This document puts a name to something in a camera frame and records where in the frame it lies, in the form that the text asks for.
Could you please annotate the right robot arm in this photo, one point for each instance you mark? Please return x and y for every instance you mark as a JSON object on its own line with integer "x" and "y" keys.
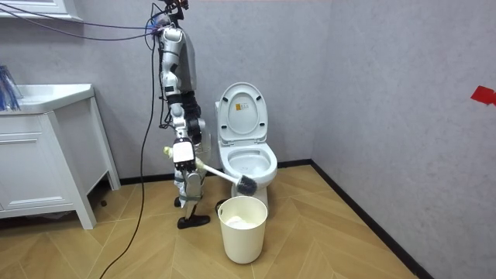
{"x": 170, "y": 62}

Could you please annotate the white toilet brush black bristles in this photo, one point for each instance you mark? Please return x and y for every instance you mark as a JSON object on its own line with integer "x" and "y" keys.
{"x": 221, "y": 174}

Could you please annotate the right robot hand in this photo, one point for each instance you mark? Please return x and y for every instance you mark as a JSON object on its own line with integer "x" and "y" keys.
{"x": 183, "y": 153}

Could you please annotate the white crumpled paper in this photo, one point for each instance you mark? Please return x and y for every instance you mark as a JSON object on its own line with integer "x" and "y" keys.
{"x": 239, "y": 222}

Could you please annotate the cream waste bin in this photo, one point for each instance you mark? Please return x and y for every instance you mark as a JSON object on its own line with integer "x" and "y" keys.
{"x": 242, "y": 244}

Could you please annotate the robot body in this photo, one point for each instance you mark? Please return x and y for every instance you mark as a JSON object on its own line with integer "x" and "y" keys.
{"x": 188, "y": 58}

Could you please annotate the white toilet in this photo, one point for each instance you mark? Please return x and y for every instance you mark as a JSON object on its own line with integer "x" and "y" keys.
{"x": 242, "y": 116}

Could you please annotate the white vanity cabinet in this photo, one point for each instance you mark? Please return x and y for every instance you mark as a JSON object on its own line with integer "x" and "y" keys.
{"x": 35, "y": 162}

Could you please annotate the robot legs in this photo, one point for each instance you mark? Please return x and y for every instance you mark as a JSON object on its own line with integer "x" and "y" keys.
{"x": 193, "y": 186}

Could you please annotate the white wall cabinet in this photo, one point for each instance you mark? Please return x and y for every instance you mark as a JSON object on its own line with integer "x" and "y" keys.
{"x": 38, "y": 7}

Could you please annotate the red tape piece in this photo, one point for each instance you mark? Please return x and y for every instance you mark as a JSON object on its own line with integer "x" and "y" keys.
{"x": 483, "y": 95}

